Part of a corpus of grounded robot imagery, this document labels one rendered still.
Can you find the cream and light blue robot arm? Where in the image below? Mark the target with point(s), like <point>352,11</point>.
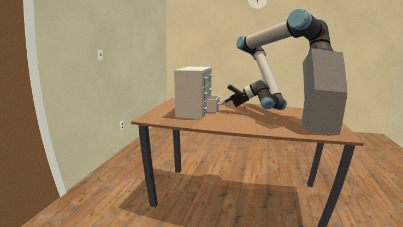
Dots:
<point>299,23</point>

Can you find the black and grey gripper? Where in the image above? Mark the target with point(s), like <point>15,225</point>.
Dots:
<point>237,100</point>

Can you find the white chest of drawers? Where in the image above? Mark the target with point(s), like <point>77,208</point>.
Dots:
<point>188,92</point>

